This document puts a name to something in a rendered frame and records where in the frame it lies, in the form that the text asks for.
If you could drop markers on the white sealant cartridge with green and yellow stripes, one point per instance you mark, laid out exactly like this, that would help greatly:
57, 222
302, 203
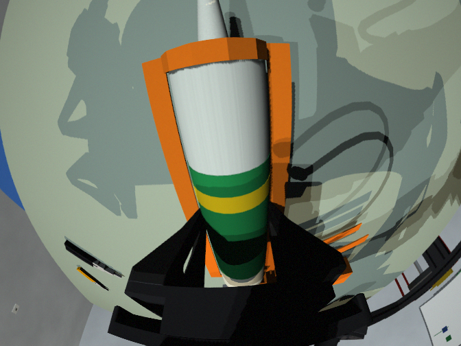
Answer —
222, 111

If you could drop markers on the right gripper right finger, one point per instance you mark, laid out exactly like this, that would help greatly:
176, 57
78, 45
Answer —
313, 263

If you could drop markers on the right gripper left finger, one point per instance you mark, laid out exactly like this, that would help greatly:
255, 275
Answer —
165, 264

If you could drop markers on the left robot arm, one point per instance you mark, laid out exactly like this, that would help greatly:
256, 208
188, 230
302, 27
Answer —
335, 341

